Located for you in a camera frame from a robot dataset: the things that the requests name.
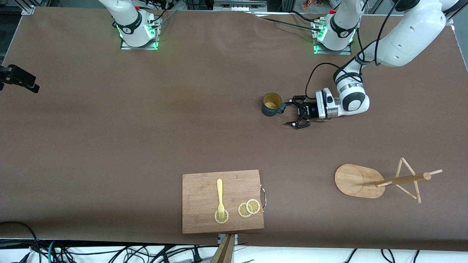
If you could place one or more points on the grey power strip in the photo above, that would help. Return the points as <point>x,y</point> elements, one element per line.
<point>239,5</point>

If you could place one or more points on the teal mug yellow inside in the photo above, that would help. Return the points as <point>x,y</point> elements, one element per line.
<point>272,104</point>

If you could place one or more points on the wooden mug rack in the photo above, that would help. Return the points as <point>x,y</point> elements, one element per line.
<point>354,180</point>

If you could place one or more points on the colourful items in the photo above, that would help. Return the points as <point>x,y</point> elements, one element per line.
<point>314,3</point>

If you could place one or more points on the aluminium frame profile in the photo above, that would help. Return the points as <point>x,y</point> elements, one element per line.
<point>34,6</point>

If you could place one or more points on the wooden post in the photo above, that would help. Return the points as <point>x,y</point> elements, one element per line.
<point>225,252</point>

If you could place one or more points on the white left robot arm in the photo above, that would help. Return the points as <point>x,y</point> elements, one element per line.
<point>409,36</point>

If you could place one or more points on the metal post bracket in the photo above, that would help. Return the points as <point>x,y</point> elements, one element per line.
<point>220,238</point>

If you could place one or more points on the lemon slice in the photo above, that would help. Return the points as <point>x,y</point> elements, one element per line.
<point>242,210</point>
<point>223,219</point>
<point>253,206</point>

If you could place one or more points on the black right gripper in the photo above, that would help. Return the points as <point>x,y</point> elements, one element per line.
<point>18,77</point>

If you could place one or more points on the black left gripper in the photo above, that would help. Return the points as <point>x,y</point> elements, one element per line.
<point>306,110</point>

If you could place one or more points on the metal base plate right arm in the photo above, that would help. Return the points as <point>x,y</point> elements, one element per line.
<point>128,46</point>

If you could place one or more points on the wooden cutting board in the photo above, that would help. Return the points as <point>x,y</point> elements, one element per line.
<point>204,197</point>

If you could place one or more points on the yellow plastic fork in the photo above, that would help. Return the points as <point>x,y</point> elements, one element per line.
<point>219,190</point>

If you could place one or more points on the metal base plate left arm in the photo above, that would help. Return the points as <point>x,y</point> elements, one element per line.
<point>343,52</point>

